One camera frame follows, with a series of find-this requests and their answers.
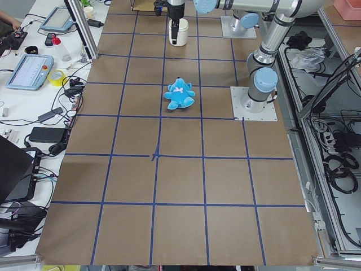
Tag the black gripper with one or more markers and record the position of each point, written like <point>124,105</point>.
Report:
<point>175,12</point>

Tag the white trash can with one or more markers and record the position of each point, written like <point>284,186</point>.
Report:
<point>182,33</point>

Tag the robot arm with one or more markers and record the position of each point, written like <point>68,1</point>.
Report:
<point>263,78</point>
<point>205,7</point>

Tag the blue teddy bear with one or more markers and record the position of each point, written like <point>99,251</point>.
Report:
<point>180,94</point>

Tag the white paper cup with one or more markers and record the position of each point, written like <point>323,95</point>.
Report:
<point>89,12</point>

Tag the clear plastic bottle red cap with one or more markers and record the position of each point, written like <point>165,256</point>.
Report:
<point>61,49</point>

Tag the far teach pendant tablet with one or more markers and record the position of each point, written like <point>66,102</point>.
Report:
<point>59,20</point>

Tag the teach pendant tablet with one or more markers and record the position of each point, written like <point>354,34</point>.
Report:
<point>59,20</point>
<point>31,72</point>

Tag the yellow tape roll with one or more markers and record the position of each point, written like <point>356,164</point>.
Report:
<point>57,77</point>

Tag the crumpled white cloth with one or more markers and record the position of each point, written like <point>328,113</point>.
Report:
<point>309,60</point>

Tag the black round dish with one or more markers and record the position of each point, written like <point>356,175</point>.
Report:
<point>31,50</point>

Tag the near teach pendant tablet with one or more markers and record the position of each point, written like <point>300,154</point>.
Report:
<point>31,72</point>

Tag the black power brick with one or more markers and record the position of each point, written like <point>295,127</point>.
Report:
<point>47,135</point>

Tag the pink plastic box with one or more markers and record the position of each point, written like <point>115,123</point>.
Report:
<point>348,9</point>

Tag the black laptop computer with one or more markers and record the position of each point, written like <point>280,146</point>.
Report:
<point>19,167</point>

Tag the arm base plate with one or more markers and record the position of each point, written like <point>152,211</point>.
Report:
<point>246,109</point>
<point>243,27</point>

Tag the aluminium frame post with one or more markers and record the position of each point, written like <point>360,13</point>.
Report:
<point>77,14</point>

